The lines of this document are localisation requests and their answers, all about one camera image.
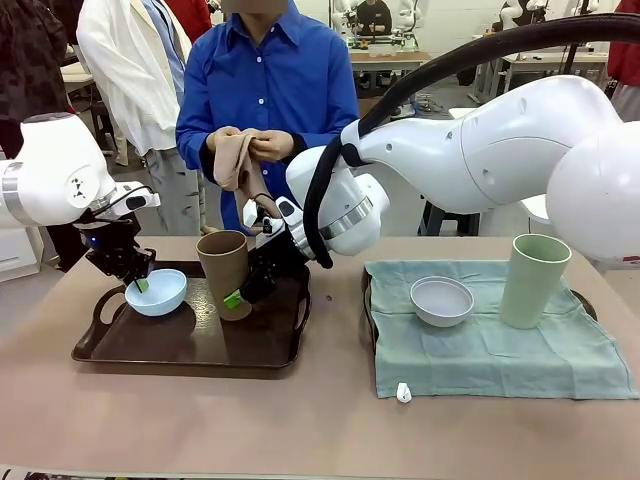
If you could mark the dark brown serving tray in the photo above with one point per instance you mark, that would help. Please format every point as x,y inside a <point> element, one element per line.
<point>250,345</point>
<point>587,305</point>

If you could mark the person in blue shirt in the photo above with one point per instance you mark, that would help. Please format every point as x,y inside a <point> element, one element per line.
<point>270,75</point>

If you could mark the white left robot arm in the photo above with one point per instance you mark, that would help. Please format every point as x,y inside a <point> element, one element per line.
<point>55,165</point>

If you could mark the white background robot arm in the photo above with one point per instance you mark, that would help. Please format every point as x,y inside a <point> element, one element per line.
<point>515,12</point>
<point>342,17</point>

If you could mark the grey bowl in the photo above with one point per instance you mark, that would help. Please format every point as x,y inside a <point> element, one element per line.
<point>440,315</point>

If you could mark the white hanging jacket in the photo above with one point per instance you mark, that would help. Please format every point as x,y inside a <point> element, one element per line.
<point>125,65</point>

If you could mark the person's left forearm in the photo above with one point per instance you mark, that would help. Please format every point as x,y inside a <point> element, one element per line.
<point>315,145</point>

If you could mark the dark patterned hanging garment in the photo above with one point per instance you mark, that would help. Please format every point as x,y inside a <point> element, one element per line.
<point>30,60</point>

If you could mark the background person in black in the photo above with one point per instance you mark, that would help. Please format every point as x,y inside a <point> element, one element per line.
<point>372,17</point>

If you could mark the grey background work table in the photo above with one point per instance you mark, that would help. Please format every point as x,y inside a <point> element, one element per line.
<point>390,60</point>
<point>550,60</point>

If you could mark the red garment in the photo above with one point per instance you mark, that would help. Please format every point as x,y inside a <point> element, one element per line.
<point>192,15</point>
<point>625,62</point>

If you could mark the person's right hand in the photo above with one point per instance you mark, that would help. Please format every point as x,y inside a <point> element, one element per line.
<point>225,140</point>

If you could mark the person's right forearm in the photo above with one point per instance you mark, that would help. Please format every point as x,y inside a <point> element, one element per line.
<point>192,150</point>

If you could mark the beige cloth mat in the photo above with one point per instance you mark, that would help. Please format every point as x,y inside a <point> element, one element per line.
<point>235,170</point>

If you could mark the pale green tall cup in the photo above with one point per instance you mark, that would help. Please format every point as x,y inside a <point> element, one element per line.
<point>530,290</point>

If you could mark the teal cloth mat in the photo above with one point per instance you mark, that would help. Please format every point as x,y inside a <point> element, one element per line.
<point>475,355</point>

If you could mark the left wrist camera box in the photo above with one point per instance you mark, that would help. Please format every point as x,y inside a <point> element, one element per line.
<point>140,201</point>

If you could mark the white cabinet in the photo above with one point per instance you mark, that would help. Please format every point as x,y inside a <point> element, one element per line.
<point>17,252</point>

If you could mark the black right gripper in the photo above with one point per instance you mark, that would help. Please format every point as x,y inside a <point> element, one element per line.
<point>265,280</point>

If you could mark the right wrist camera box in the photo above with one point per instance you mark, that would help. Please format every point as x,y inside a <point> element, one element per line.
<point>287,209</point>

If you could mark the person's left hand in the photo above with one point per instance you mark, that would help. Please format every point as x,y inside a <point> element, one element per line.
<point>275,146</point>

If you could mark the small white cloth tag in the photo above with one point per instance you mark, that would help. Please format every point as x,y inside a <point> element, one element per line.
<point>403,392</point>

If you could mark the light blue bowl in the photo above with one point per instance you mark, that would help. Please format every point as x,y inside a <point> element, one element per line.
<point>160,302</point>

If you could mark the grey patterned trousers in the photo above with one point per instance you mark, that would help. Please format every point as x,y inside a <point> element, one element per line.
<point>175,195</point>

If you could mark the brown tall cup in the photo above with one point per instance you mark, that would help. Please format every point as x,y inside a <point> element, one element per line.
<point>220,270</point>

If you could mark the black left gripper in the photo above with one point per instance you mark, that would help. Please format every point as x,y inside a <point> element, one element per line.
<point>112,250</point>

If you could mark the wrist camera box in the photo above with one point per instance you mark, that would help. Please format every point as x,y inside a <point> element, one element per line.
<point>287,209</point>
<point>140,201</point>

